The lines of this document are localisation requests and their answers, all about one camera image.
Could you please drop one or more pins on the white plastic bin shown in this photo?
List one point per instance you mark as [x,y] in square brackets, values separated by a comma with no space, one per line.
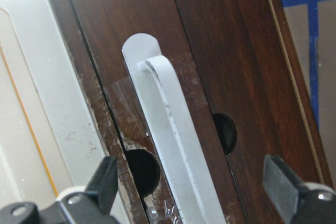
[49,142]

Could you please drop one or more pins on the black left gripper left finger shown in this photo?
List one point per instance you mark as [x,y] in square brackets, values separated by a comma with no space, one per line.
[92,205]

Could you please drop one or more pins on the white drawer handle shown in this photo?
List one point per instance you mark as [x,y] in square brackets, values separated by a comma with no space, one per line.
[168,118]

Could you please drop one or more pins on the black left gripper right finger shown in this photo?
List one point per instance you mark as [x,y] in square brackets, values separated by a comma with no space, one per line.
[296,201]

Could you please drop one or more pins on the dark wooden drawer cabinet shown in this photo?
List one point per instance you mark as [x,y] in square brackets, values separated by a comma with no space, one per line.
[241,78]

